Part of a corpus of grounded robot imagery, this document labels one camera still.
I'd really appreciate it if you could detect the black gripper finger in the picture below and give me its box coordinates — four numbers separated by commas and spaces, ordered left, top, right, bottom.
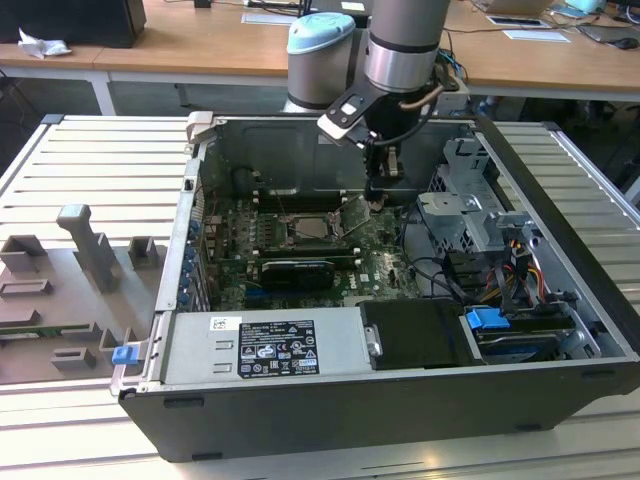
364, 141, 385, 202
383, 143, 407, 200

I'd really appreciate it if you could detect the black RAM slot bank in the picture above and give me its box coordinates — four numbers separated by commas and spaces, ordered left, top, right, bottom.
258, 242, 362, 266
254, 189, 349, 214

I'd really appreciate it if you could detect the CPU socket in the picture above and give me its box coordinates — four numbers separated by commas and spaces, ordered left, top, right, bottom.
277, 212, 347, 247

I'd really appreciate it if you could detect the grey metal drive cage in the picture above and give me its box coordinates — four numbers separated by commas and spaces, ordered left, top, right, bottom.
414, 137, 544, 256

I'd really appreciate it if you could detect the green motherboard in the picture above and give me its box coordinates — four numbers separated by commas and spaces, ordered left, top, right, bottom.
199, 192, 426, 311

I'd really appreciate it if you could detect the black graphics card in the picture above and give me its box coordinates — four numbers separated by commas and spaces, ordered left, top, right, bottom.
259, 258, 335, 292

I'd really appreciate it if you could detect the black plastic air shroud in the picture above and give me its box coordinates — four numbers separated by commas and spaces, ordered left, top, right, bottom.
358, 299, 484, 371

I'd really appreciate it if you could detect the hard disk in blue carrier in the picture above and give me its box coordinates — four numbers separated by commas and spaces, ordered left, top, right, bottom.
463, 306, 576, 364

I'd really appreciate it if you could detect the wooden desk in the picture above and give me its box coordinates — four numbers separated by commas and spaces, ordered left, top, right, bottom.
0, 0, 640, 117

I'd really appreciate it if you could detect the black open PC case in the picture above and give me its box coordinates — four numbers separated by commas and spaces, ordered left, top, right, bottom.
117, 110, 640, 464

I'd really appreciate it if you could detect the grey power supply unit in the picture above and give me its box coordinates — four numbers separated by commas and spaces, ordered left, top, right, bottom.
162, 307, 374, 386

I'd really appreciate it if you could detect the blue case latch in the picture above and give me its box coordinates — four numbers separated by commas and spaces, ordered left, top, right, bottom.
111, 345, 139, 367

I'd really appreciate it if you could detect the black box on desk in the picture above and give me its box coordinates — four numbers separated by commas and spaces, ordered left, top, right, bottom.
0, 0, 148, 50

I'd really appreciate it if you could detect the grey parts rack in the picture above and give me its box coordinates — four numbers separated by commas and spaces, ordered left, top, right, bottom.
0, 203, 169, 386

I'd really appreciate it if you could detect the crumpled white paper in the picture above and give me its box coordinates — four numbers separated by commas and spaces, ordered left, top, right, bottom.
17, 27, 74, 61

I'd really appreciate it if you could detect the green RAM stick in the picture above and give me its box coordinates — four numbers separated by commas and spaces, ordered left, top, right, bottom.
0, 324, 94, 340

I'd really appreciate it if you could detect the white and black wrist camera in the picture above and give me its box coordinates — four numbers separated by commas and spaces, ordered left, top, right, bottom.
316, 91, 380, 145

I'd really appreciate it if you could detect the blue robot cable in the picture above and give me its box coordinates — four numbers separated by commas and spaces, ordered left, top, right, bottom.
438, 45, 470, 84

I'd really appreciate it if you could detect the black data cable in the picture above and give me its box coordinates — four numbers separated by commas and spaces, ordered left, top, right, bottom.
399, 203, 474, 307

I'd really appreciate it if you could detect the grey desk cable hatch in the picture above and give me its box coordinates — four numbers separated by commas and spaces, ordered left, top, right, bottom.
241, 12, 302, 27

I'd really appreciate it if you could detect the coloured power wire bundle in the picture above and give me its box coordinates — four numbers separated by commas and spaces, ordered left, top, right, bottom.
487, 238, 547, 307

